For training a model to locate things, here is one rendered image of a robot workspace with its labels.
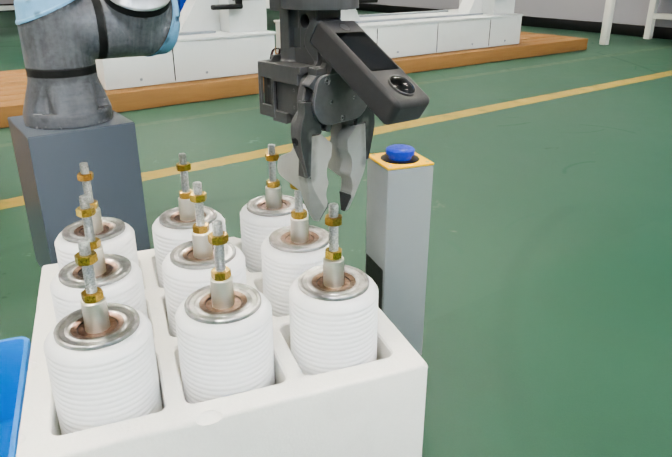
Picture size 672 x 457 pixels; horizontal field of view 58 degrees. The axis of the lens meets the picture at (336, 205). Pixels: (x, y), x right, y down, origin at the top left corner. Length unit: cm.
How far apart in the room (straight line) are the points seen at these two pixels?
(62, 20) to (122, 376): 70
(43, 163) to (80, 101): 12
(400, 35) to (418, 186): 268
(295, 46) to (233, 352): 29
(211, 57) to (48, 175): 180
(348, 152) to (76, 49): 67
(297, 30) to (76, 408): 40
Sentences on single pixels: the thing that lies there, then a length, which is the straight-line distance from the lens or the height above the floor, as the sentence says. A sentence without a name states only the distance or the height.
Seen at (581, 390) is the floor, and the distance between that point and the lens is 98.
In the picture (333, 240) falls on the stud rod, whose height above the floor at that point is 30.
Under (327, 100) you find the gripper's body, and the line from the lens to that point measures 56.
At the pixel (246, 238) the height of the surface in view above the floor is 21.
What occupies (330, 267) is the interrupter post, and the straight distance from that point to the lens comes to 63.
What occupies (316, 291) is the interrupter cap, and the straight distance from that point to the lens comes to 63.
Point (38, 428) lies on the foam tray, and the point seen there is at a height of 18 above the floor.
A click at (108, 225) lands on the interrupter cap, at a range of 84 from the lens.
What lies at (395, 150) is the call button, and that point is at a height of 33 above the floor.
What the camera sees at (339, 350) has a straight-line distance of 64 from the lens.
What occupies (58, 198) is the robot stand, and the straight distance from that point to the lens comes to 117.
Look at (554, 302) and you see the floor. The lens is 118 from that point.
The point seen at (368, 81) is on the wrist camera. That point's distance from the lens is 51.
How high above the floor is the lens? 57
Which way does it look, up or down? 22 degrees down
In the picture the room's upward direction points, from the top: straight up
